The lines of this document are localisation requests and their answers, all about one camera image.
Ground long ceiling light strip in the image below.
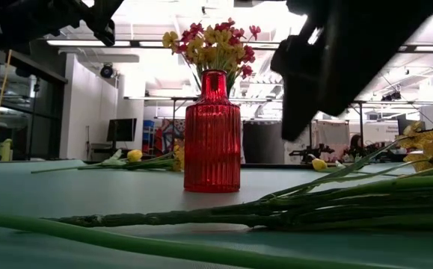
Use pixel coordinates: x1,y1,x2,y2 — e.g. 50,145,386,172
46,39,165,49

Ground yellow artificial tulip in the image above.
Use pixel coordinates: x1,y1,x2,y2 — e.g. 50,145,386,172
310,157,355,173
31,148,144,174

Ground white floral cloth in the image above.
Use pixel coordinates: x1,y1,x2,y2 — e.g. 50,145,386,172
315,120,351,162

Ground blue storage bins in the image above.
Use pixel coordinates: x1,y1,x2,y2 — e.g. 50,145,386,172
142,119,156,154

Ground yellow-green container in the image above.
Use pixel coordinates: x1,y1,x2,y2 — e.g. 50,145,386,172
0,138,13,162

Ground red ribbed glass vase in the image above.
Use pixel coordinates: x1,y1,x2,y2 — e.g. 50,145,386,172
183,69,242,194

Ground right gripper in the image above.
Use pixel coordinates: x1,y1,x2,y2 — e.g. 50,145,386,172
270,0,374,143

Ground black metal workstation frame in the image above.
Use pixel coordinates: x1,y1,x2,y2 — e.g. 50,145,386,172
350,99,366,161

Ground black computer monitor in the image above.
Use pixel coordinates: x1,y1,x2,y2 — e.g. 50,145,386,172
397,114,425,135
106,118,138,143

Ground person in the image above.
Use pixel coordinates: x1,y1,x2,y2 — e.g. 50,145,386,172
349,134,363,158

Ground black ceiling camera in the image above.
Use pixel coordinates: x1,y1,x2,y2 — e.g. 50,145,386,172
99,63,114,79

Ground colourful patterned cloth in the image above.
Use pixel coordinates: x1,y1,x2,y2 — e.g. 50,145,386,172
154,118,185,155

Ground black divider panel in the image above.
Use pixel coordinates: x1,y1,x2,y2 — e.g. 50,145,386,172
242,120,285,164

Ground grey office desk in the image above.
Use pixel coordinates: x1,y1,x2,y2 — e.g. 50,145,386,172
88,141,144,162

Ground yellow pole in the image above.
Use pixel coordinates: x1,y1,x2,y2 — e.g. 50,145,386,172
0,50,13,150

